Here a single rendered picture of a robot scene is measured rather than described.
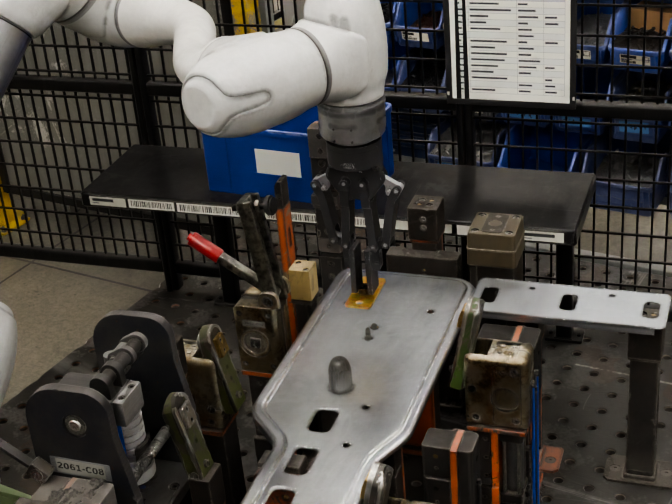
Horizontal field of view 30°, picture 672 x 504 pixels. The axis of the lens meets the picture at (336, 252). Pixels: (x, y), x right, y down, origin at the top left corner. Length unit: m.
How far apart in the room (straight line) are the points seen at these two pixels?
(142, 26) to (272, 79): 0.48
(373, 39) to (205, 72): 0.23
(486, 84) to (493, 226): 0.32
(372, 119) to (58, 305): 2.58
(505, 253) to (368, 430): 0.46
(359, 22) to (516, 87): 0.67
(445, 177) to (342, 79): 0.69
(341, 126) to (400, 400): 0.37
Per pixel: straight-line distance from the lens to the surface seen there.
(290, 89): 1.51
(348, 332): 1.84
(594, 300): 1.90
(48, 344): 3.91
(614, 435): 2.13
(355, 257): 1.75
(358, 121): 1.62
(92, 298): 4.10
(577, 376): 2.27
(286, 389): 1.74
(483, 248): 1.98
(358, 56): 1.57
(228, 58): 1.49
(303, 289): 1.90
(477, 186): 2.18
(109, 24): 2.00
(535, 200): 2.13
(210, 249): 1.84
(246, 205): 1.76
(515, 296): 1.91
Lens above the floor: 1.98
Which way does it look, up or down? 28 degrees down
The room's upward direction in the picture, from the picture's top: 5 degrees counter-clockwise
